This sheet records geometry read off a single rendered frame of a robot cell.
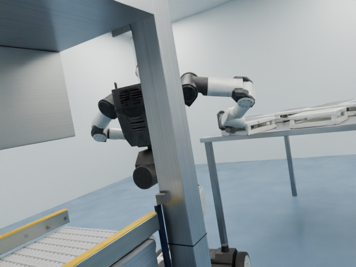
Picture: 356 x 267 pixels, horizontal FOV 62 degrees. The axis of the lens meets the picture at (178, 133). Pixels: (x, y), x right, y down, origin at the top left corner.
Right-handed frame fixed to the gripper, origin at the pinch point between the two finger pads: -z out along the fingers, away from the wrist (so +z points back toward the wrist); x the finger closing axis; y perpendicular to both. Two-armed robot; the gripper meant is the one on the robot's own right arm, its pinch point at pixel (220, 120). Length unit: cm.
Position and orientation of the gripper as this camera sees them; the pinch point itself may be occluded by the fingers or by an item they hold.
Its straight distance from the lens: 192.1
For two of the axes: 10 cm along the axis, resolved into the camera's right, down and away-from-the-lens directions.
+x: 1.6, 9.8, 0.8
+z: 1.6, 0.6, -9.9
